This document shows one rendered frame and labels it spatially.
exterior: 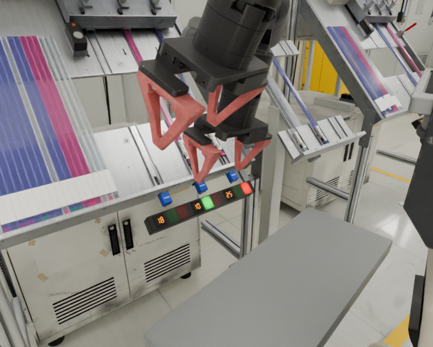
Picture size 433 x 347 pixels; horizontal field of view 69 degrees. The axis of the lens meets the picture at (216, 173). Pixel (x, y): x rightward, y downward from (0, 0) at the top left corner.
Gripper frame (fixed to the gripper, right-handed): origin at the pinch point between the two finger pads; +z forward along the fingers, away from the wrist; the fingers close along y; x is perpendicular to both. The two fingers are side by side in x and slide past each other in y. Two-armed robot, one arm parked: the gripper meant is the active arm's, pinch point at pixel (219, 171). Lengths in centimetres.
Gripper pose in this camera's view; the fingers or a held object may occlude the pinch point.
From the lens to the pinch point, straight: 52.4
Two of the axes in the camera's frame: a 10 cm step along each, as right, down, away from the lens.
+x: 6.8, 5.0, -5.4
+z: -2.3, 8.4, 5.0
